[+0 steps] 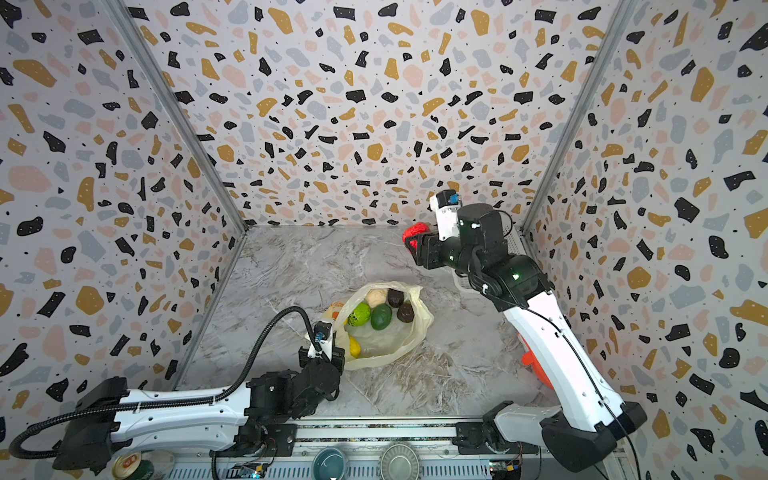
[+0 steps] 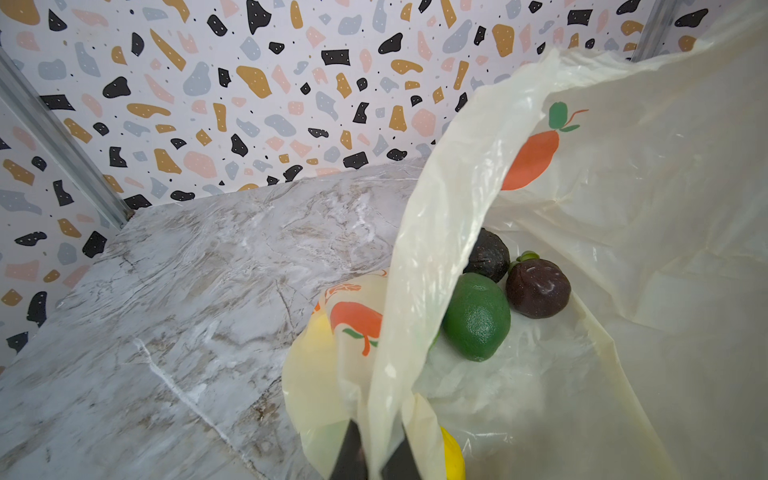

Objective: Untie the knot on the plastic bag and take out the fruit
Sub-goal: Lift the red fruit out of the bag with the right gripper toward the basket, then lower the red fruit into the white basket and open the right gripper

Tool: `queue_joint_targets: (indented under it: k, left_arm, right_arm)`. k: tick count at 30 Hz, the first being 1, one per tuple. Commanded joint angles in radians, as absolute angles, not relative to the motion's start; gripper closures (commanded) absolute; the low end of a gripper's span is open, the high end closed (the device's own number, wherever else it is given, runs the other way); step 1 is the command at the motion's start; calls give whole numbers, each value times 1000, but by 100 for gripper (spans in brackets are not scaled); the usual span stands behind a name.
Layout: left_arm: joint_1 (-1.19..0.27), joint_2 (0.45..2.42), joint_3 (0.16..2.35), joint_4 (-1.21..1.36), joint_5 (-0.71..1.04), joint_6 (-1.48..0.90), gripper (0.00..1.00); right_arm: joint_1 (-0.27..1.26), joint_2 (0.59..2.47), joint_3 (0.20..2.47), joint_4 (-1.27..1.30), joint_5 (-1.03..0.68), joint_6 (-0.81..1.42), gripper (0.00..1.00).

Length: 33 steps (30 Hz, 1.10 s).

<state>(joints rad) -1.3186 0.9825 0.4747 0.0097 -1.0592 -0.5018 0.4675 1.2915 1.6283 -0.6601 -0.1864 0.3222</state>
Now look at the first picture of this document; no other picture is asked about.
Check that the dark brown fruit toy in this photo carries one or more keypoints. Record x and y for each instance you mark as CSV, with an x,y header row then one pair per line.
x,y
395,298

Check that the teal bowl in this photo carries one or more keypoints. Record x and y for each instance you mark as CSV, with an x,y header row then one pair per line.
x,y
329,464

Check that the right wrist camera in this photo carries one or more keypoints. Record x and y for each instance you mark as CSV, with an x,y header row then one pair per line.
x,y
445,204

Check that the bright green fruit toy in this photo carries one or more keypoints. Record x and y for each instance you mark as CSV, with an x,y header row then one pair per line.
x,y
360,315

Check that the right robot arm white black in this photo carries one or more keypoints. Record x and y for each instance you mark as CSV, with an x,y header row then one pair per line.
x,y
591,417

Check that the white plastic mesh basket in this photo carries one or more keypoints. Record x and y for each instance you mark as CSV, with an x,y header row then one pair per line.
x,y
515,246

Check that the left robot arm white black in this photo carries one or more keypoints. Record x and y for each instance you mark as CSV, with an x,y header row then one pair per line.
x,y
114,420

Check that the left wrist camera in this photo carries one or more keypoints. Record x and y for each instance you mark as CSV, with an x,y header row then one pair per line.
x,y
322,341

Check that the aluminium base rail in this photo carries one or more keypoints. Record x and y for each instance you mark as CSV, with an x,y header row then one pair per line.
x,y
448,448

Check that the tin can with label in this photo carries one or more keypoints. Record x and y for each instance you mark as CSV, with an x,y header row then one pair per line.
x,y
133,467

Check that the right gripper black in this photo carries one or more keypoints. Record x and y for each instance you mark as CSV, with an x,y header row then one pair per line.
x,y
424,248

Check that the red strawberry toy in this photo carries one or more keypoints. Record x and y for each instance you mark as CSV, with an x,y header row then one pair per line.
x,y
410,236

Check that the grey ribbed plate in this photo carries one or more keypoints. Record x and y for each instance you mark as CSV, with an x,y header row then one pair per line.
x,y
399,462

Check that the beige peach toy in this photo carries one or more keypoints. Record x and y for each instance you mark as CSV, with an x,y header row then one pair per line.
x,y
376,297

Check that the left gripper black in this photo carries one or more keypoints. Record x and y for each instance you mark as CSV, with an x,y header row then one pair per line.
x,y
338,359

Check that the dark green avocado toy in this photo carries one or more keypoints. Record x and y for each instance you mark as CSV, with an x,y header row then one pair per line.
x,y
381,317

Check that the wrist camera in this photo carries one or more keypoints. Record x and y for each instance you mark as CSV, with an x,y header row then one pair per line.
x,y
322,341
445,204

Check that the yellow lemon toy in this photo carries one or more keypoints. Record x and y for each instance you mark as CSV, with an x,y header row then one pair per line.
x,y
354,347

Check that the yellow translucent plastic bag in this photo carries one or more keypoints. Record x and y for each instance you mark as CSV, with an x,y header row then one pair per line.
x,y
379,348

